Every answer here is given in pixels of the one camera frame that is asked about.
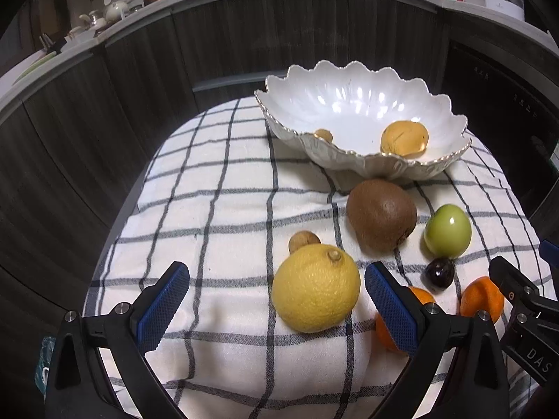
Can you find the teal plastic bag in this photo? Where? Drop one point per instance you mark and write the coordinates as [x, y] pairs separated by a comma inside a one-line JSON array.
[[46, 366]]

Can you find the yellow loquat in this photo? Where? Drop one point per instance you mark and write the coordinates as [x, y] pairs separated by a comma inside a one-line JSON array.
[[404, 139]]

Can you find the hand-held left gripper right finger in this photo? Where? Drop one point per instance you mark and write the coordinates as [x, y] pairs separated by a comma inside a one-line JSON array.
[[391, 310]]

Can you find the orange mandarin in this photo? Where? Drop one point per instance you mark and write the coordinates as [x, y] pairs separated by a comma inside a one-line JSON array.
[[421, 295], [480, 299]]

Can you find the small green apple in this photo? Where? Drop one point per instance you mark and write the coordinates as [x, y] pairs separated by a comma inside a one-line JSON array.
[[447, 231]]

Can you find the small brown longan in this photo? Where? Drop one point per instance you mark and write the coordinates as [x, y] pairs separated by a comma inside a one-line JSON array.
[[303, 240], [324, 135]]

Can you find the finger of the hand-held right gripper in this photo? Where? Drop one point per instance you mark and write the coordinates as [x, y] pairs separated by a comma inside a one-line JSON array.
[[513, 283], [551, 254]]

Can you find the black built-in appliance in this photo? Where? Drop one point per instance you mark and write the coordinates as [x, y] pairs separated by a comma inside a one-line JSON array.
[[493, 109]]

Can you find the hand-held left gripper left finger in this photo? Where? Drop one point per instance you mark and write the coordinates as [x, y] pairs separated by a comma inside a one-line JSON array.
[[163, 307]]

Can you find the brown kiwi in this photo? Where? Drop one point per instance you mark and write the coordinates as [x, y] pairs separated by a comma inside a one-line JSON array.
[[380, 214]]

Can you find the white black checked cloth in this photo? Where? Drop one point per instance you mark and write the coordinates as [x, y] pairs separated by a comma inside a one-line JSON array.
[[218, 227]]

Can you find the dark wood kitchen cabinet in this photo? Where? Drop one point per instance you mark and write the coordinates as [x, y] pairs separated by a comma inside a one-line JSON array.
[[109, 118]]

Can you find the yellow lemon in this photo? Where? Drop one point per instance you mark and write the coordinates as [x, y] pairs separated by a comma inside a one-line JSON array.
[[314, 290]]

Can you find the white scalloped ceramic bowl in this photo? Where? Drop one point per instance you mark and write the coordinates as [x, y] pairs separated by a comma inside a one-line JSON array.
[[349, 109]]

